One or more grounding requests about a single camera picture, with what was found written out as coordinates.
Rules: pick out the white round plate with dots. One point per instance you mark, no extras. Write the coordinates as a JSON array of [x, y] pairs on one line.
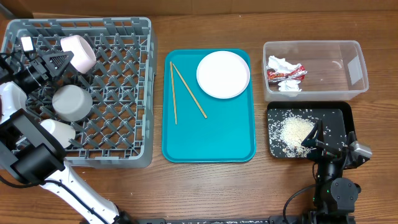
[[223, 74]]

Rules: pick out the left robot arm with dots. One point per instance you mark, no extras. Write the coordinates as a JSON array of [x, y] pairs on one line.
[[31, 154]]

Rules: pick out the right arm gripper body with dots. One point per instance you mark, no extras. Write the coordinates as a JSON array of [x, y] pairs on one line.
[[323, 152]]

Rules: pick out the grey bowl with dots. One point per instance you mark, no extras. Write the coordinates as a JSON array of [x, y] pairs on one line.
[[72, 103]]

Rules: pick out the teal plastic tray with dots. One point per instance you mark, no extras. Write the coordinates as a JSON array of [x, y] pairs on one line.
[[227, 135]]

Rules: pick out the clear plastic bin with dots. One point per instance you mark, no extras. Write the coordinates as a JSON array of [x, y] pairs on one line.
[[336, 70]]

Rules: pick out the rice pile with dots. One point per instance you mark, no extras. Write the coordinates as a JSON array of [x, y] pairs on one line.
[[287, 128]]

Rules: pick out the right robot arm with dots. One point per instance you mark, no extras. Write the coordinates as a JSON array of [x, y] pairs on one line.
[[334, 196]]

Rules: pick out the white cup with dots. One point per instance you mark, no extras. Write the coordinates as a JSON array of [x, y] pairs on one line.
[[62, 132]]

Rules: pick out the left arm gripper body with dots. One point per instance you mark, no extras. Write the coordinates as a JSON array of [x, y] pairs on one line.
[[32, 78]]

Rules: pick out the grey plastic dish rack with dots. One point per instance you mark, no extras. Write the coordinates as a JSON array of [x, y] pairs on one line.
[[118, 131]]

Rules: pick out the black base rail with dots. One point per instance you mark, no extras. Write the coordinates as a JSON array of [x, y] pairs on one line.
[[276, 219]]

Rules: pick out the white napkin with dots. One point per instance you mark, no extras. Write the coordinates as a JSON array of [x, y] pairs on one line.
[[282, 66]]

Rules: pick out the wooden chopstick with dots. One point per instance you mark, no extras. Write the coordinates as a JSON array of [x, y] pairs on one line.
[[173, 91], [189, 90]]

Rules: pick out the black tray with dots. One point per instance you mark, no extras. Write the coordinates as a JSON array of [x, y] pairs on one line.
[[344, 107]]

